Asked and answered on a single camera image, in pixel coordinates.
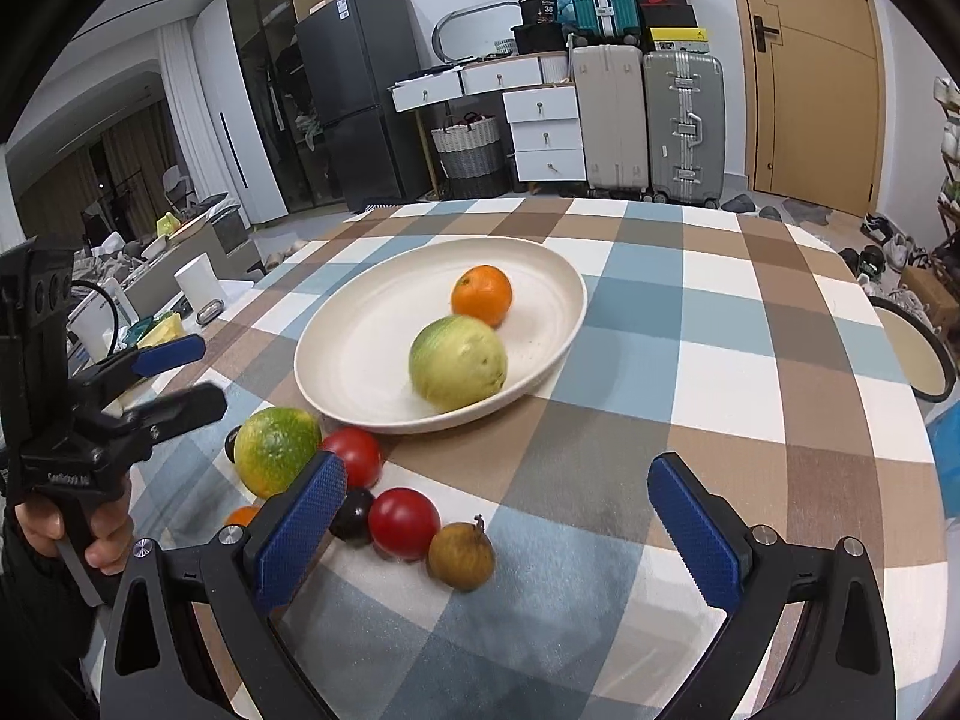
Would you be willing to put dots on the brown curtain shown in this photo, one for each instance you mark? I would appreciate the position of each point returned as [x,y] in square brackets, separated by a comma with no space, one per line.
[120,157]

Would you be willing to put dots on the checked tablecloth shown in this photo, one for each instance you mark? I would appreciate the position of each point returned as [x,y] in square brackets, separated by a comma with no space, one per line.
[675,360]

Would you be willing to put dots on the grey wicker basket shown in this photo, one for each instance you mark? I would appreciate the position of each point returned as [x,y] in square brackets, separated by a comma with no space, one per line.
[471,157]

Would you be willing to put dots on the red tomato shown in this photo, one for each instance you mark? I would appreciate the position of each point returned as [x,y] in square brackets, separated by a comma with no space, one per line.
[360,454]
[403,523]

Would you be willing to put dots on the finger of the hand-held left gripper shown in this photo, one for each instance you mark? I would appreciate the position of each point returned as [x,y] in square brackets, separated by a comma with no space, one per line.
[171,353]
[184,406]

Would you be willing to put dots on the brown passion fruit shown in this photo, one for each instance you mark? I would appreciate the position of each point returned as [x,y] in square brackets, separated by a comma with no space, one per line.
[461,556]

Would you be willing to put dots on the dark purple plum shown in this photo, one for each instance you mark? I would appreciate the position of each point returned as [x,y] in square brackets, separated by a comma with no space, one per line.
[232,444]
[356,517]

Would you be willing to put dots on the dark glass wardrobe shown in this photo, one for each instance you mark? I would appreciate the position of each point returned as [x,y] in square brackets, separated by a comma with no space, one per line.
[262,52]

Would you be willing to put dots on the brown cardboard box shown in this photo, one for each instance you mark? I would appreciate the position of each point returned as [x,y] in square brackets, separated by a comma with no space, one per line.
[930,292]

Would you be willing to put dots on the wooden door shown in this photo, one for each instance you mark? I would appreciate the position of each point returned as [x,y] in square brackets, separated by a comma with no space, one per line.
[817,90]

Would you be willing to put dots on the grey low cabinet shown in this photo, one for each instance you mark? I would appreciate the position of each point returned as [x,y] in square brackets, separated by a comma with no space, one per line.
[217,236]

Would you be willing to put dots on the small orange mandarin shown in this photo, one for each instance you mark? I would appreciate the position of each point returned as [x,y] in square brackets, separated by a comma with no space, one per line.
[482,296]

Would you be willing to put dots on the yellow-green guava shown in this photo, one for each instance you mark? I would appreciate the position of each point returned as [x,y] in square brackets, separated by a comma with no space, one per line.
[457,364]

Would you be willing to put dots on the white desk with drawers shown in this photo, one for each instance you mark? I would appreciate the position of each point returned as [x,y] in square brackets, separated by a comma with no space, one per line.
[435,86]

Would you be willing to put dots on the grey slipper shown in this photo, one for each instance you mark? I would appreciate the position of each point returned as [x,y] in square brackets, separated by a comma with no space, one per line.
[739,202]
[771,213]

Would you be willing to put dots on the person's left forearm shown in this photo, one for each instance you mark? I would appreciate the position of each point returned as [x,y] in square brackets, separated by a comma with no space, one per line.
[37,615]

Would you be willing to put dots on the blue plastic bag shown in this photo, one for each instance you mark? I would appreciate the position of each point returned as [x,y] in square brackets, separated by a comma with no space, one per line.
[566,4]

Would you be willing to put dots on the white curtain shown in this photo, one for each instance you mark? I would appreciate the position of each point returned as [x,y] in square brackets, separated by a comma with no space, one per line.
[184,105]

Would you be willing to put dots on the white tall cabinet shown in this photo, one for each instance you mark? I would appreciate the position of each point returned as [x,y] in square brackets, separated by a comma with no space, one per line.
[240,127]

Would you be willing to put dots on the dark grey fridge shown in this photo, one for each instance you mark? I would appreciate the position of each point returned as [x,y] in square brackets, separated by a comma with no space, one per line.
[360,90]

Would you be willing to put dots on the round stool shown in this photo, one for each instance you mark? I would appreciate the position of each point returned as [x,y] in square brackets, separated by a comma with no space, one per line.
[911,349]

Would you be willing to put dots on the oval metal-framed mirror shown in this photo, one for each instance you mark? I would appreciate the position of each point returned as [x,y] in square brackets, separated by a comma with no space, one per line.
[442,26]

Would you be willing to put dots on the yellow and black shoe box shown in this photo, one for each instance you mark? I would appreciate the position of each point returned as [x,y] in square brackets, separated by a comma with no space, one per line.
[679,40]

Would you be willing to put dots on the person's left hand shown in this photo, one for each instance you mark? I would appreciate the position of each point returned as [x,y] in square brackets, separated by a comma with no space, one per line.
[111,536]

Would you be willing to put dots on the black round container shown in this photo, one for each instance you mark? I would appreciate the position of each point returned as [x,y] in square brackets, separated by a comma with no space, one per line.
[538,39]

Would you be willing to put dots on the white cylinder device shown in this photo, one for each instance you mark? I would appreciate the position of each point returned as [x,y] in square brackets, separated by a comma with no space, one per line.
[199,285]

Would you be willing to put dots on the pile of shoes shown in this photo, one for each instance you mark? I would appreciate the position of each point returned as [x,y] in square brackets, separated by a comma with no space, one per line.
[885,244]

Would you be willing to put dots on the green and orange citrus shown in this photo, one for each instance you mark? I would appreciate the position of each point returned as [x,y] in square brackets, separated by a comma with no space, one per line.
[274,450]

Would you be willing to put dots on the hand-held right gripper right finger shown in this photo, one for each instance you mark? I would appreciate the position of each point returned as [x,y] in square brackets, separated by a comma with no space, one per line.
[694,532]

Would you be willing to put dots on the wooden shoe rack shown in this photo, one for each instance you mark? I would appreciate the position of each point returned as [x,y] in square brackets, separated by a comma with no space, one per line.
[949,165]

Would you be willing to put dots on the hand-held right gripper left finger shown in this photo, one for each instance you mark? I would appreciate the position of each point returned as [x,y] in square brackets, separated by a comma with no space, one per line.
[300,532]

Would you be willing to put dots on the tiny orange kumquat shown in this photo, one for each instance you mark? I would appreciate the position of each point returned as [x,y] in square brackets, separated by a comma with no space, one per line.
[241,517]

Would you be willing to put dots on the white drawer cabinet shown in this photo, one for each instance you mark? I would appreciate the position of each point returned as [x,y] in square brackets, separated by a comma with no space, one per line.
[544,135]

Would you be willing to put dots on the cream round plate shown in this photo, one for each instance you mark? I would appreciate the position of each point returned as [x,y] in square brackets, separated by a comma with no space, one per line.
[360,360]

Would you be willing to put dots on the plain black shoe box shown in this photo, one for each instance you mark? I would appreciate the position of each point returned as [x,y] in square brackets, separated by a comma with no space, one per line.
[669,18]

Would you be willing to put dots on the office chair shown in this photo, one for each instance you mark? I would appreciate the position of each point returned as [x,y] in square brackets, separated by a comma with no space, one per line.
[178,187]

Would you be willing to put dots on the silver suitcase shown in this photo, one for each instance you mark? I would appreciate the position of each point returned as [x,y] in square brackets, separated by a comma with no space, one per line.
[682,127]

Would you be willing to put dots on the black printed bucket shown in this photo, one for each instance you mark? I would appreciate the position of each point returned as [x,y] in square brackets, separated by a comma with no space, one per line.
[540,9]

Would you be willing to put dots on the beige suitcase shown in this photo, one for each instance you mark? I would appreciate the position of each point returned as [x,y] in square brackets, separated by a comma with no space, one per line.
[609,120]

